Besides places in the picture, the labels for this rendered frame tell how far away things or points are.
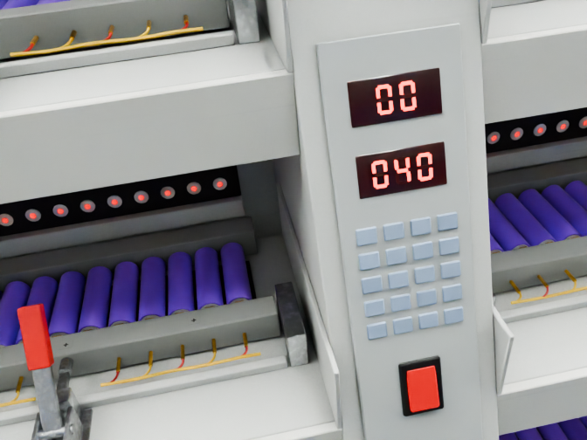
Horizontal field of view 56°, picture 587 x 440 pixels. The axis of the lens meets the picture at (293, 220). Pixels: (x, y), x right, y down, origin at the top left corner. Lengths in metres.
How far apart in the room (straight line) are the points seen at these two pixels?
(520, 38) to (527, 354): 0.19
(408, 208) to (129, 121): 0.14
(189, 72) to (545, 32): 0.18
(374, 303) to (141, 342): 0.16
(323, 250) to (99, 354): 0.17
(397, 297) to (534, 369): 0.11
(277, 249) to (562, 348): 0.22
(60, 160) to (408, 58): 0.17
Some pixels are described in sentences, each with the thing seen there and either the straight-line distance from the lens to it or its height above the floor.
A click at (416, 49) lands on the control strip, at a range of 0.28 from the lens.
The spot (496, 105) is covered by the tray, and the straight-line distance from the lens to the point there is 0.32.
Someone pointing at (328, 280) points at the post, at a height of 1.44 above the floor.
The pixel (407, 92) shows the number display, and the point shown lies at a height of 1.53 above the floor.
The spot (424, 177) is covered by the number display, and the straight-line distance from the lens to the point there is 0.29.
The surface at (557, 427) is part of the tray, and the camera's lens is 0.57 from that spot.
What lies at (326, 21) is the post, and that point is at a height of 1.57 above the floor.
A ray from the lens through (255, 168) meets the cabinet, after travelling 0.48.
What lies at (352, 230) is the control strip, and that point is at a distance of 0.28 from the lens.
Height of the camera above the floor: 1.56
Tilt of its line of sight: 16 degrees down
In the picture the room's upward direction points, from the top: 8 degrees counter-clockwise
